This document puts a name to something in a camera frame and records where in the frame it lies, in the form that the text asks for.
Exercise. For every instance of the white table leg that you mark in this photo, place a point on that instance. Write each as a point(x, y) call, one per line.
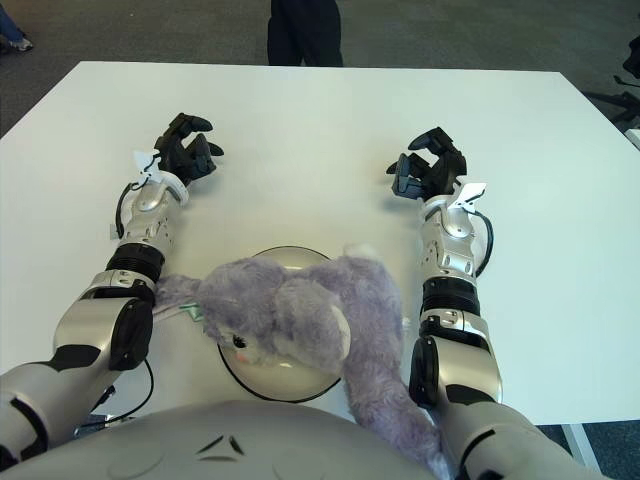
point(580, 447)

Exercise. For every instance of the patterned sneaker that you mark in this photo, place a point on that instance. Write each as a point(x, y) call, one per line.
point(19, 46)

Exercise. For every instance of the white plate with black rim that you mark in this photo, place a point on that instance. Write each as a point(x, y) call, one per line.
point(290, 260)

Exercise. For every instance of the silver robot torso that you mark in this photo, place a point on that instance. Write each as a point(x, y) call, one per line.
point(225, 445)

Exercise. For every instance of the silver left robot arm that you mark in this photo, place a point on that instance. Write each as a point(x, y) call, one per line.
point(125, 280)

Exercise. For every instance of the person in black trousers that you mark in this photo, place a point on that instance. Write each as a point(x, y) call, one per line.
point(305, 32)

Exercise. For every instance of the white side table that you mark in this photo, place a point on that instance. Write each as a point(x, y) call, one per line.
point(634, 139)

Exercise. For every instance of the black office chair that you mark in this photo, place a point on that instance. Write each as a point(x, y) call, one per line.
point(631, 65)

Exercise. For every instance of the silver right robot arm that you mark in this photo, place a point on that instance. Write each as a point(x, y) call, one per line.
point(450, 280)

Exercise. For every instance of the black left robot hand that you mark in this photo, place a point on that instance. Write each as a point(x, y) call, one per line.
point(187, 152)

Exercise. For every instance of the purple plush bunny doll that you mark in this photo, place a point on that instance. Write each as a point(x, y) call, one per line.
point(310, 310)

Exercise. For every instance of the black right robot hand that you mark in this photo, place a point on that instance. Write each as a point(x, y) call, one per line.
point(440, 170)

